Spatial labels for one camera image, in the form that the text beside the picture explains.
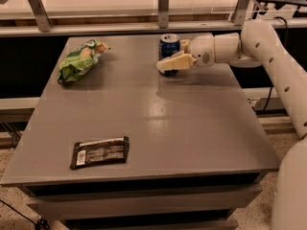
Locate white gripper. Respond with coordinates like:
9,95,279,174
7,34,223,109
156,34,215,71

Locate blue pepsi can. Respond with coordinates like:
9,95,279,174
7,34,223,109
158,33,181,78

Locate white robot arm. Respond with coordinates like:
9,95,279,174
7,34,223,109
156,20,307,230

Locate green chip bag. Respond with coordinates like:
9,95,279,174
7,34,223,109
58,39,110,84

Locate dark brown snack bar wrapper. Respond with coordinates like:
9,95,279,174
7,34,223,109
70,136,130,170

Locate grey drawer cabinet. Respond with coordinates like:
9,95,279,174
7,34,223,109
18,172,267,230

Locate middle grey metal bracket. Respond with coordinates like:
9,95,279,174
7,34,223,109
158,0,169,29

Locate grey metal bracket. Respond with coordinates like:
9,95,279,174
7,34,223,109
158,0,169,29
28,0,52,33
231,0,250,26

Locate right grey metal bracket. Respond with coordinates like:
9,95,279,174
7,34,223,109
231,0,250,26

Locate left grey metal bracket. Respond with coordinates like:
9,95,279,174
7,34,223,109
28,0,52,33

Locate black floor cable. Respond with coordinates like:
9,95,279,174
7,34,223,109
0,198,51,230

